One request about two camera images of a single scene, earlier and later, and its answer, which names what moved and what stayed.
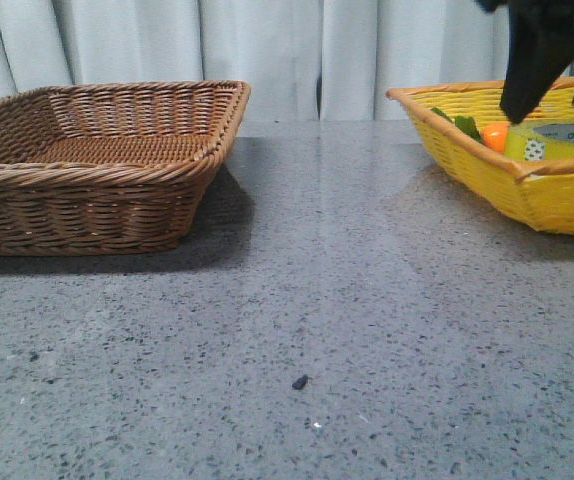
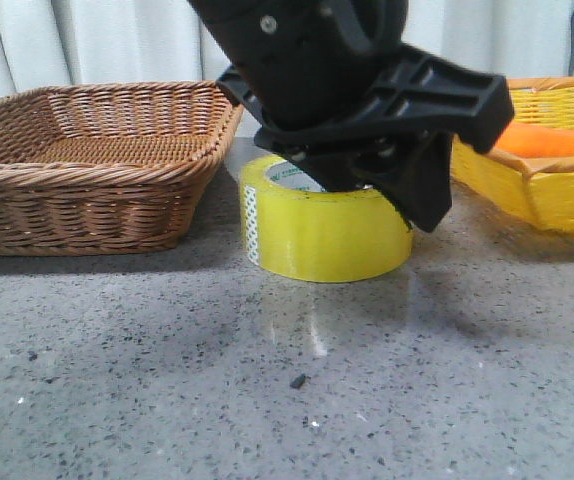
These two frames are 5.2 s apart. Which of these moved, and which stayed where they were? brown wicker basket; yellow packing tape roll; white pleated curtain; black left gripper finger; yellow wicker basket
Moved: black left gripper finger; yellow packing tape roll
Stayed: yellow wicker basket; white pleated curtain; brown wicker basket
